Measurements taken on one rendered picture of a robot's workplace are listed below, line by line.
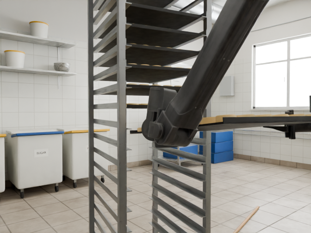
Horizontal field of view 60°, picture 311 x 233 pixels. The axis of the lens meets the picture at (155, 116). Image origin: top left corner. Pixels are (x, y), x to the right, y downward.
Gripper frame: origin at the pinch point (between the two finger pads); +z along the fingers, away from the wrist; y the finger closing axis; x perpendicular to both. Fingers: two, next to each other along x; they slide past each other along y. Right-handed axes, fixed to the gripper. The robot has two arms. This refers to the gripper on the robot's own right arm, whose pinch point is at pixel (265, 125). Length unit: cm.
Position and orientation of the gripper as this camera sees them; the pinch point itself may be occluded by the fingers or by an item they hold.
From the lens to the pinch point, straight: 105.3
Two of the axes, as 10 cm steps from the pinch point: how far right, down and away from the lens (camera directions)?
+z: -9.4, 0.6, 3.4
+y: -0.4, -10.0, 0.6
